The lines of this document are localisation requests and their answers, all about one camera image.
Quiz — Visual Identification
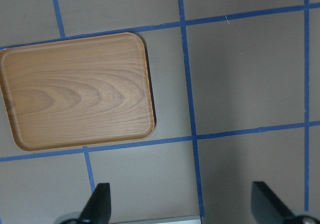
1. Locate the wooden serving tray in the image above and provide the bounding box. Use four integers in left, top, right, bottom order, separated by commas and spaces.
0, 32, 156, 151

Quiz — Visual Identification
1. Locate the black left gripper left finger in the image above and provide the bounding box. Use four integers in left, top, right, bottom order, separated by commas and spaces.
79, 183, 111, 224

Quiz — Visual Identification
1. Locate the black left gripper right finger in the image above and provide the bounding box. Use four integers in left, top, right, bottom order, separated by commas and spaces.
251, 181, 295, 224

